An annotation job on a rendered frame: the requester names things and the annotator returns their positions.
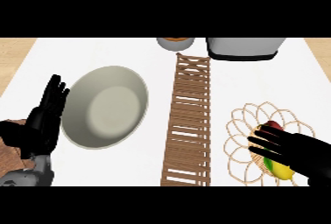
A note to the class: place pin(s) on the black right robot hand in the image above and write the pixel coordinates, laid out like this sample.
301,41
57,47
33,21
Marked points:
302,153

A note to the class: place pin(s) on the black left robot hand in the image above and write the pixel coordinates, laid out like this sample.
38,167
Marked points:
42,125

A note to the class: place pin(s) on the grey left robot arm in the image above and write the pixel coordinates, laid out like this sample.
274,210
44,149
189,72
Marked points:
30,172

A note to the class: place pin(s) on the yellow green red lemon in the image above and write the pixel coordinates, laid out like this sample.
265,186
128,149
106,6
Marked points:
283,172

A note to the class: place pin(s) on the wooden slatted tiered shelf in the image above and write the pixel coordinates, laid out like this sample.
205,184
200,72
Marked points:
189,122

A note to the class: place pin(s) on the brown wooden board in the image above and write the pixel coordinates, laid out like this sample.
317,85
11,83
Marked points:
10,159

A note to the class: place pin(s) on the pale grey bowl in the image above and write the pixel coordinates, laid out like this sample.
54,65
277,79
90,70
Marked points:
107,106

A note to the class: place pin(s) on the grey appliance with black base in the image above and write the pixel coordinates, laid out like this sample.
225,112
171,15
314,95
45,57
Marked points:
243,48

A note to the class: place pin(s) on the grey cup with orange top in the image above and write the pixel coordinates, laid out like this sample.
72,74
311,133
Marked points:
175,43

